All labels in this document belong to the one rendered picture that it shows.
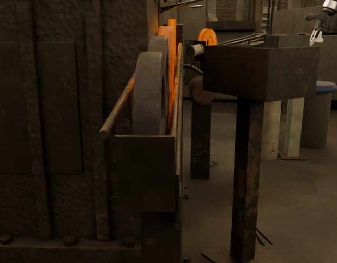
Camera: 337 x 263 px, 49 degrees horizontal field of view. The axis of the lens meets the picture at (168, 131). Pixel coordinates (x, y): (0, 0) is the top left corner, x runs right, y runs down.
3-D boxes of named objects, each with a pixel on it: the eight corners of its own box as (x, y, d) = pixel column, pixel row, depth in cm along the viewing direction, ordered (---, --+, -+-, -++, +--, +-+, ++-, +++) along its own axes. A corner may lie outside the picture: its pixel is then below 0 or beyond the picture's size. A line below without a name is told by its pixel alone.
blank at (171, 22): (167, 20, 147) (176, 20, 147) (168, 18, 162) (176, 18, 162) (167, 59, 153) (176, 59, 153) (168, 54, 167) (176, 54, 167)
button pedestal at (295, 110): (283, 161, 227) (291, 58, 212) (274, 149, 251) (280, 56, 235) (309, 162, 227) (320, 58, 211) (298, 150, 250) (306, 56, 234)
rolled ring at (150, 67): (166, 40, 59) (145, 40, 60) (157, 70, 42) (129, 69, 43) (167, 145, 67) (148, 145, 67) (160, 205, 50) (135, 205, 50)
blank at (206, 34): (202, 62, 208) (207, 63, 206) (194, 40, 198) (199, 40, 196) (214, 45, 215) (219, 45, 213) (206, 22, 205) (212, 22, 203)
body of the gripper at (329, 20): (331, 34, 208) (340, 13, 205) (316, 28, 208) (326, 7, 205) (325, 34, 216) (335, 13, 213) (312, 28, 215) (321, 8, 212)
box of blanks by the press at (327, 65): (272, 115, 358) (277, 31, 338) (238, 100, 436) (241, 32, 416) (364, 110, 379) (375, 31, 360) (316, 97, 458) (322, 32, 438)
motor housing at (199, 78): (188, 181, 197) (189, 80, 183) (187, 167, 218) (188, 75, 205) (212, 181, 196) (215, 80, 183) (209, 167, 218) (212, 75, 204)
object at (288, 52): (252, 295, 111) (268, 48, 93) (199, 253, 132) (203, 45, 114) (297, 272, 122) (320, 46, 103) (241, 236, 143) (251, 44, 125)
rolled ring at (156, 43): (169, 27, 76) (153, 27, 76) (164, 49, 59) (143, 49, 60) (169, 110, 84) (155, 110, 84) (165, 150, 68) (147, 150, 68)
